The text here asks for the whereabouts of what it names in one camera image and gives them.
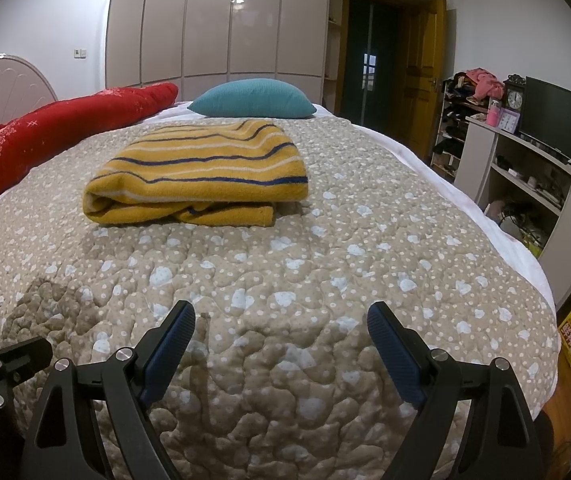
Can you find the beige wardrobe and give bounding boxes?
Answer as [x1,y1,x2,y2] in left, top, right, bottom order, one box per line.
[104,0,331,92]

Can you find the white television cabinet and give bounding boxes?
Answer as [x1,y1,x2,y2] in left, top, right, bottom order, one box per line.
[453,115,571,311]

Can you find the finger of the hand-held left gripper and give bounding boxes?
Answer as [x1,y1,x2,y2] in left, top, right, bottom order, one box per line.
[0,335,54,413]

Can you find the dark table clock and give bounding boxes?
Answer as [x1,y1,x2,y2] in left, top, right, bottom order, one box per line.
[503,74,526,111]

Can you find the teal pillow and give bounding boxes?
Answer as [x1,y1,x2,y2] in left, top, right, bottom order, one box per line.
[188,78,317,120]

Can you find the pink clothes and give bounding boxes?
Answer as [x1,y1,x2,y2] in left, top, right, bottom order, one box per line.
[467,67,503,98]

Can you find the white bed headboard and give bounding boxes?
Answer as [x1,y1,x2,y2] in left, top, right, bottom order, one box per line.
[0,55,59,133]

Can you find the beige dotted quilt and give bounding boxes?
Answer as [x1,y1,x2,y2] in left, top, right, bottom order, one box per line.
[0,116,563,480]

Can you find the red quilt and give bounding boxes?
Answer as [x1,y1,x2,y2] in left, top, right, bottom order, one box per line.
[0,82,180,223]

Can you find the pink desk calendar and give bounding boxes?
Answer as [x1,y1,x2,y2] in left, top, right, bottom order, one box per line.
[498,109,521,133]

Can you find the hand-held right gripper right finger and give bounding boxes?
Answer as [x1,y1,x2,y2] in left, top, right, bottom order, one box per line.
[367,301,546,480]

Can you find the yellow striped sweater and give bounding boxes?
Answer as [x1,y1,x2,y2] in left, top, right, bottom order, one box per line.
[83,120,309,226]

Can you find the dark glass sliding door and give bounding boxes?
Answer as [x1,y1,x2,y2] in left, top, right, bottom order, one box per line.
[340,0,406,128]

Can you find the yellow wooden door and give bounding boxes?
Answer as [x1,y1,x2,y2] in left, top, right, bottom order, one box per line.
[403,0,447,158]

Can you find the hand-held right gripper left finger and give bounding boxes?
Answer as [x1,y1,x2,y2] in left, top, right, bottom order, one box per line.
[20,300,197,480]

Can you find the cluttered shoe rack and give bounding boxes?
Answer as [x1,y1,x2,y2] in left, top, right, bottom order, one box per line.
[430,72,506,183]

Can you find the black television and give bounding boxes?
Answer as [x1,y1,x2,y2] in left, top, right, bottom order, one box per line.
[518,76,571,176]

